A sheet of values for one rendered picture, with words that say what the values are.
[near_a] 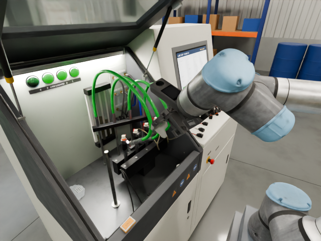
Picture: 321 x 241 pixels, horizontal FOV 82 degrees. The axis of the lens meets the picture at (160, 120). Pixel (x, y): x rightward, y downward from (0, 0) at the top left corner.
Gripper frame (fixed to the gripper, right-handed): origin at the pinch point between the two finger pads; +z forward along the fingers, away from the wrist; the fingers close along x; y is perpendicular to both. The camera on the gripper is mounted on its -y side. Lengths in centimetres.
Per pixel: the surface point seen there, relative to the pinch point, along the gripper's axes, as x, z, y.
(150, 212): -16.7, 24.1, 26.3
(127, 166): -11.1, 36.9, 6.4
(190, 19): 429, 315, -210
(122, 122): 1.6, 43.5, -14.3
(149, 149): 4.5, 41.7, 6.8
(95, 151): -17, 65, -12
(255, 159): 140, 135, 103
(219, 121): 57, 46, 21
